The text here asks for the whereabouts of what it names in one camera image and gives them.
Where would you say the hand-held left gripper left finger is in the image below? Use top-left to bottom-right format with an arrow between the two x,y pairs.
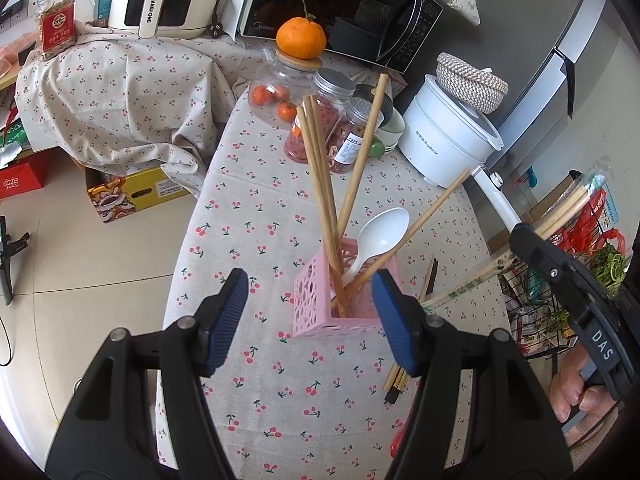
45,267 -> 249,480

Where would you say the labelled dried fruit jar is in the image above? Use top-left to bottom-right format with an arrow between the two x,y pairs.
325,97 -> 386,175

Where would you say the red cardboard box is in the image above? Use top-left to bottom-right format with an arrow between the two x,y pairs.
0,152 -> 53,201

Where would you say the pink perforated utensil holder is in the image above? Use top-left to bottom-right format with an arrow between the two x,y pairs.
292,240 -> 396,338

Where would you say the grey refrigerator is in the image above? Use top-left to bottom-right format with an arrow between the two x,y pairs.
400,0 -> 640,261

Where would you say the bunch of leafy greens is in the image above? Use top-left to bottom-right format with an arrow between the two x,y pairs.
590,242 -> 628,286

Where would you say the red label snack jar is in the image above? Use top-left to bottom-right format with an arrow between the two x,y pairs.
35,0 -> 77,61

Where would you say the green packet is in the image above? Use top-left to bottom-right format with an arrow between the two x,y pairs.
0,120 -> 31,151

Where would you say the glass jar with bamboo lid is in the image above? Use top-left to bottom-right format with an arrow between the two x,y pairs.
248,50 -> 325,128

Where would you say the yellow lion print carton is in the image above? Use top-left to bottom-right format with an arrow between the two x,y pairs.
86,167 -> 193,223

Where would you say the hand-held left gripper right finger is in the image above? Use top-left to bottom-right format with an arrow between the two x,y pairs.
372,268 -> 573,480

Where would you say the goji berry jar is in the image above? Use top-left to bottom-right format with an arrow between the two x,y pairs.
284,69 -> 356,163

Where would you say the white bowl stack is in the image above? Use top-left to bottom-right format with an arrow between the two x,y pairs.
375,107 -> 406,153

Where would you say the pink lace cloth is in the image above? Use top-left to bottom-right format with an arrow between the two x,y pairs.
0,35 -> 38,76

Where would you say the black wire rack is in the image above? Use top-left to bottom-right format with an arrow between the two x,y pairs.
502,255 -> 631,361

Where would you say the mandarin orange with stem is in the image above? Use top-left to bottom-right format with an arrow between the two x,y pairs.
276,0 -> 327,60

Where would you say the white electric cooking pot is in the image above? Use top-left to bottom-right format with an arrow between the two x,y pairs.
398,74 -> 526,233

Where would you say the cherry print tablecloth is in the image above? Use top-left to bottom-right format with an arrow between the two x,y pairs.
155,80 -> 516,480

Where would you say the woven rope basket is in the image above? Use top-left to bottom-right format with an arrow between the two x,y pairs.
436,52 -> 509,115

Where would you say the dark green squash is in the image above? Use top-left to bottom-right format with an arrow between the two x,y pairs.
355,82 -> 396,111

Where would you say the person's right hand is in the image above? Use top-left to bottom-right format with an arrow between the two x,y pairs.
548,345 -> 626,448

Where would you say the black microwave oven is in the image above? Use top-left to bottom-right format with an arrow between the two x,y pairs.
235,0 -> 444,75

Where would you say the red plastic bag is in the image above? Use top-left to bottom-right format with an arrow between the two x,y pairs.
550,190 -> 626,261

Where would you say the white plastic spoon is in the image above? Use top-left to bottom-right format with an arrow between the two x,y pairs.
345,207 -> 411,281

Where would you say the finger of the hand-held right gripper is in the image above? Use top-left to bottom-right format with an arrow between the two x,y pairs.
510,223 -> 621,326

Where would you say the green print wooden chopstick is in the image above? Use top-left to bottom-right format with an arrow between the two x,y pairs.
425,174 -> 607,306
421,175 -> 603,309

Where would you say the black tripod stand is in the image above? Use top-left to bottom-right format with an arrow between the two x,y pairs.
0,215 -> 31,306

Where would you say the cherry print draped cloth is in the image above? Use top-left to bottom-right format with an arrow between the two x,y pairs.
15,22 -> 281,196

